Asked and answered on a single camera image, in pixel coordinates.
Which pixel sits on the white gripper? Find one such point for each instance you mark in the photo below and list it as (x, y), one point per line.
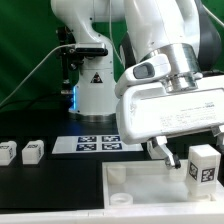
(148, 111)

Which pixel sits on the white square table top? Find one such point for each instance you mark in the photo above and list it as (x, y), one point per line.
(142, 184)

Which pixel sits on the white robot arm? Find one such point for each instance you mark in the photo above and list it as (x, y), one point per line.
(113, 35)

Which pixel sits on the white marker sheet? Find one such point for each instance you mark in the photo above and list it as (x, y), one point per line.
(92, 144)

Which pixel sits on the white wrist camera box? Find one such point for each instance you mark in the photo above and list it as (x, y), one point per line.
(148, 71)

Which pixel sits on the black camera stand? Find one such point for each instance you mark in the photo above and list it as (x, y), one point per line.
(66, 63)

